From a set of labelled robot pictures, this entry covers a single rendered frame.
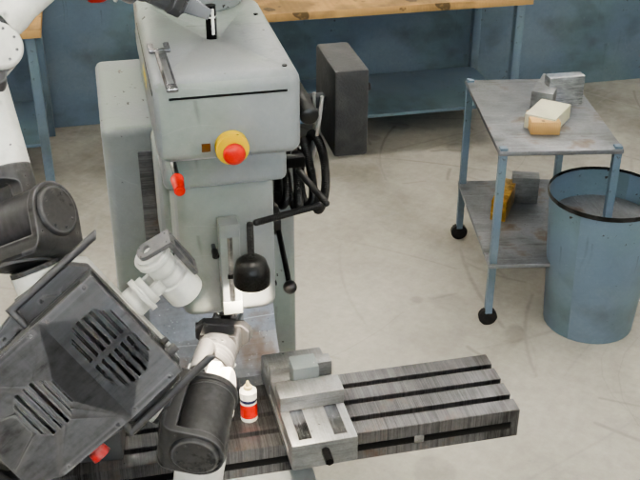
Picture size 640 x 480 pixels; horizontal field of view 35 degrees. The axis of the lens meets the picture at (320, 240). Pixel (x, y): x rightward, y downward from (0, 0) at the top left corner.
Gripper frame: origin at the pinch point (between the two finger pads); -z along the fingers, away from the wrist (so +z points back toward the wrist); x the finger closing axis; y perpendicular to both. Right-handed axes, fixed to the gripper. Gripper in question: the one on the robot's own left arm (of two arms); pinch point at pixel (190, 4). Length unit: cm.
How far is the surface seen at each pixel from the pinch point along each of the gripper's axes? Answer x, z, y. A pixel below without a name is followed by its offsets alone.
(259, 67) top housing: 19.6, -8.1, -3.1
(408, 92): -325, -297, -27
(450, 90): -318, -320, -14
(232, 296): 13, -30, -49
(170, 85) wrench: 22.9, 7.4, -11.4
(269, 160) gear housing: 14.1, -21.8, -19.6
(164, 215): -13, -21, -45
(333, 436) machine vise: 23, -63, -71
